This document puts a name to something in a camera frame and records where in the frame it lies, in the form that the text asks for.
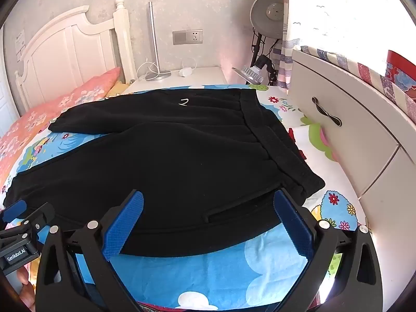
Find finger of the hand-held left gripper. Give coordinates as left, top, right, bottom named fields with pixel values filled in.
left=0, top=200, right=27, bottom=225
left=23, top=202, right=56, bottom=235

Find white patchwork curtain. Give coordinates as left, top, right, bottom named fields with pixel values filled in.
left=271, top=0, right=416, bottom=124

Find grey round fan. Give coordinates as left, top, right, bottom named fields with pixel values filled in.
left=250, top=0, right=288, bottom=38

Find black clamp spotlight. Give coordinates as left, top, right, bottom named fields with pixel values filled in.
left=232, top=55, right=277, bottom=85

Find red box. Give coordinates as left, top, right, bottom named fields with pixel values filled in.
left=387, top=50, right=416, bottom=92

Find white drawer cabinet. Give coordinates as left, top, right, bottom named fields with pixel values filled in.
left=286, top=49, right=416, bottom=300

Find black pants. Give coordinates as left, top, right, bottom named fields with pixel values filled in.
left=3, top=88, right=326, bottom=258

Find white charger with cable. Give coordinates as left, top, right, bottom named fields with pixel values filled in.
left=178, top=58, right=199, bottom=77

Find black stand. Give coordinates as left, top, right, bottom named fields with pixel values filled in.
left=250, top=32, right=281, bottom=82

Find blue cartoon bed sheet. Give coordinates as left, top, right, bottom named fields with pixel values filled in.
left=0, top=83, right=368, bottom=312

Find white wardrobe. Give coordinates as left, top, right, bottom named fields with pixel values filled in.
left=0, top=26, right=18, bottom=131

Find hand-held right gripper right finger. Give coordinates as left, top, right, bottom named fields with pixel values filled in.
left=273, top=188, right=382, bottom=312

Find silver pole lamp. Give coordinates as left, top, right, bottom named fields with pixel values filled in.
left=144, top=2, right=172, bottom=81

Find white wooden headboard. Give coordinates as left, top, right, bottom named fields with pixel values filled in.
left=15, top=0, right=137, bottom=113

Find yellow pillow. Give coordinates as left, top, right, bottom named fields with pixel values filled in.
left=106, top=83, right=131, bottom=98

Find dark drawer handle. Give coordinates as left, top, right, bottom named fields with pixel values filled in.
left=311, top=97, right=342, bottom=127

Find grey wall socket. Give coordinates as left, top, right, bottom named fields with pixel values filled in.
left=172, top=30, right=204, bottom=45

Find white bedside table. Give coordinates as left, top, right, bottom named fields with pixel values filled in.
left=122, top=66, right=228, bottom=95

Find white lamp cable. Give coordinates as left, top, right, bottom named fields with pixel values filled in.
left=136, top=57, right=163, bottom=80

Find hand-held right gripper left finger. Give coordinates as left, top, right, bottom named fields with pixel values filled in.
left=35, top=188, right=144, bottom=312

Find person's left hand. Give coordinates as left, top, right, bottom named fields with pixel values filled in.
left=17, top=264, right=37, bottom=312

